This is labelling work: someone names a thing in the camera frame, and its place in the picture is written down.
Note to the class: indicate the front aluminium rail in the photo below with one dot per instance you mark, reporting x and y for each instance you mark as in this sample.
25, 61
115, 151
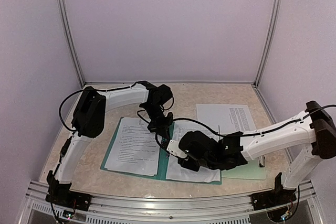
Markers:
117, 209

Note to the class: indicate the left aluminium frame post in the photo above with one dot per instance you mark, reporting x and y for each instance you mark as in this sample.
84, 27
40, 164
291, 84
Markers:
70, 42

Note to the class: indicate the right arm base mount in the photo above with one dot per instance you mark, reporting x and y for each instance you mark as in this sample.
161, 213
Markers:
275, 197

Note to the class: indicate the right aluminium frame post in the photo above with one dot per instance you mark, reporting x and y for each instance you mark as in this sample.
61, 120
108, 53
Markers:
268, 42

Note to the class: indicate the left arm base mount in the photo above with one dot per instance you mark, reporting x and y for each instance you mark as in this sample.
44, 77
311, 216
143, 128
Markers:
60, 194

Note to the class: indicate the printed paper stack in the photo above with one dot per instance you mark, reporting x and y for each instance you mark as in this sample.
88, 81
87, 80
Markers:
177, 173

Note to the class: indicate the printed paper sheet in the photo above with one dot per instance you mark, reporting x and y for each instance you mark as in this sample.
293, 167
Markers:
134, 149

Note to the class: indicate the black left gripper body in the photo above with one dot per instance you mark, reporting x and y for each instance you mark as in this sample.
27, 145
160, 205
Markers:
158, 123

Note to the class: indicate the aluminium frame post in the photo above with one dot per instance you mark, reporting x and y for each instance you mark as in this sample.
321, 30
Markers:
268, 42
70, 42

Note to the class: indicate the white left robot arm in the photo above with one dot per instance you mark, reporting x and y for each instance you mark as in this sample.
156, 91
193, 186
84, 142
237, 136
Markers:
89, 116

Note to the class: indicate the dark green folder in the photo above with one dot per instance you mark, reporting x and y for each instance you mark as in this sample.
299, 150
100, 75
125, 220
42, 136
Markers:
162, 166

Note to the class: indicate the light green clipboard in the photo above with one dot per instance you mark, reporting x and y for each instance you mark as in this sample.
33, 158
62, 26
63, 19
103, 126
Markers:
250, 171

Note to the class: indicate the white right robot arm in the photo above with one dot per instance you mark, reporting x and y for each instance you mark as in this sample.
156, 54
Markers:
312, 128

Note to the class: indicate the white paper sheet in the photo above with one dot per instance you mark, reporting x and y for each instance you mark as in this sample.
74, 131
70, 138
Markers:
227, 118

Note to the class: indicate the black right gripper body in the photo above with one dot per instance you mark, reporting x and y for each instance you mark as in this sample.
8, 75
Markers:
187, 166

